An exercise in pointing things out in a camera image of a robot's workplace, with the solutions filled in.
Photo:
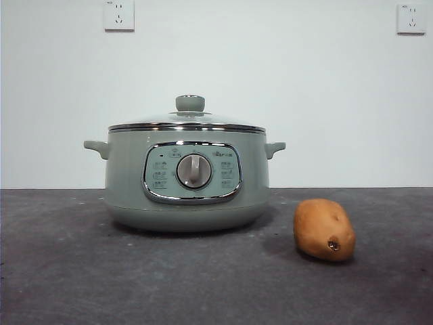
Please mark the glass lid with green knob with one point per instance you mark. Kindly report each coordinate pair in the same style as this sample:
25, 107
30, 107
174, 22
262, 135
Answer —
190, 103

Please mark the brown potato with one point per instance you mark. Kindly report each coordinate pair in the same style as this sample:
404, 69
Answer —
321, 227

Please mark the sage green electric pot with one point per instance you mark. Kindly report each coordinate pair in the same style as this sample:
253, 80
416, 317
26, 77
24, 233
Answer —
128, 176

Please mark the white wall socket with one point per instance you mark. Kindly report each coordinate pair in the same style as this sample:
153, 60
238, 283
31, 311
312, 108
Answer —
411, 18
119, 15

